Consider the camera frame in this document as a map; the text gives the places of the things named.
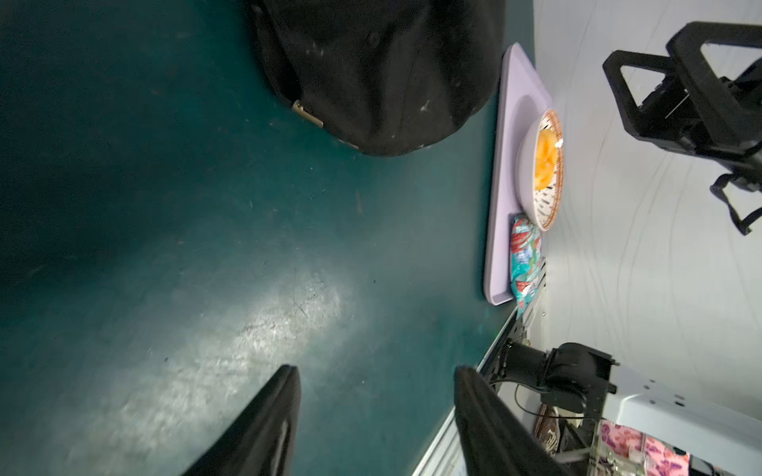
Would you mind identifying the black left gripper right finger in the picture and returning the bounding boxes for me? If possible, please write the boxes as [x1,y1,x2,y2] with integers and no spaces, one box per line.
[454,366,570,476]

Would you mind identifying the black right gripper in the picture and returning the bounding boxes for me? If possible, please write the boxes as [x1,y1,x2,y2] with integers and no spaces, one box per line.
[602,21,762,180]

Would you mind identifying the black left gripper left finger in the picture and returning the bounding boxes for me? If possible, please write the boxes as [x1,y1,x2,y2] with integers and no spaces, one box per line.
[186,365,302,476]

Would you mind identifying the black baseball cap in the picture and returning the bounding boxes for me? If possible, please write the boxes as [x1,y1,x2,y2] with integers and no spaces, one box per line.
[247,1,506,156]

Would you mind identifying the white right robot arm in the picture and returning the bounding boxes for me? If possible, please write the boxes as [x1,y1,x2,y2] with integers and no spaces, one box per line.
[495,22,761,475]

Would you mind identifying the patterned plate with food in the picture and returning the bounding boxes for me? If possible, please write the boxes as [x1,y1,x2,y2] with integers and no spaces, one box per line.
[515,109,565,232]

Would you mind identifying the lilac plastic tray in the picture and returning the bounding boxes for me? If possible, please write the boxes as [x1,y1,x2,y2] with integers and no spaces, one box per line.
[483,43,552,307]

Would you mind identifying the Fox's candy bag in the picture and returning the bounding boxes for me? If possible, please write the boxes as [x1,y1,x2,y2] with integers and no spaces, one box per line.
[509,214,543,317]

